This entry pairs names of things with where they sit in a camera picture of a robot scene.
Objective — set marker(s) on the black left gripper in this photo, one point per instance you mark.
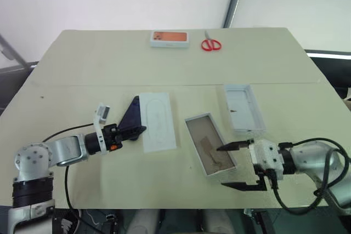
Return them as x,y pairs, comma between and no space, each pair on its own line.
112,136

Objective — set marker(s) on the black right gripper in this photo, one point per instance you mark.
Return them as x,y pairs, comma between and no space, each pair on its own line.
264,182

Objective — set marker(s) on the white phone box base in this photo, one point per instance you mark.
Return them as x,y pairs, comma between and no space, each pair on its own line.
211,146

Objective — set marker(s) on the white phone box lid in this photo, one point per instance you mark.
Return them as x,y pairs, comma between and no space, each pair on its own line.
244,108

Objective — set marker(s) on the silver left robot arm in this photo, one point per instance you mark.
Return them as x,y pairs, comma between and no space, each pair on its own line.
65,149

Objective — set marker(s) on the orange print phone box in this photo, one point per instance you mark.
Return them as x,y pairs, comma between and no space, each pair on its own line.
170,38

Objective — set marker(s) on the black box with white logo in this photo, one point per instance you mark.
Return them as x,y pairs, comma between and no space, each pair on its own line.
65,223

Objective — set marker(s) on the pale rounded shape under table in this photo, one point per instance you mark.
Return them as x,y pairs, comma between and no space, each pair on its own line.
144,223
222,223

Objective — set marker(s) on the tan rounded object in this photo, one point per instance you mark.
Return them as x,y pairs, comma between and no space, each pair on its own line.
348,95

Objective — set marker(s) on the black bar with white stripe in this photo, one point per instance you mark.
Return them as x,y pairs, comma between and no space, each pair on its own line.
329,54

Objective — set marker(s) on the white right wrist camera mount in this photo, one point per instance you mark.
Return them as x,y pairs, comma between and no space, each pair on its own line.
264,154

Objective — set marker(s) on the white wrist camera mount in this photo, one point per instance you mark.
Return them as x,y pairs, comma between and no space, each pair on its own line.
97,124
264,154

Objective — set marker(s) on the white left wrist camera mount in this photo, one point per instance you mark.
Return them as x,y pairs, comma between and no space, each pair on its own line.
97,124

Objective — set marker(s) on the black metal table bracket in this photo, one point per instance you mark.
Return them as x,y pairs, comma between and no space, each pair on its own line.
259,220

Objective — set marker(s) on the grey metal frame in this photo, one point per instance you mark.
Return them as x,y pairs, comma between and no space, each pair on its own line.
11,53

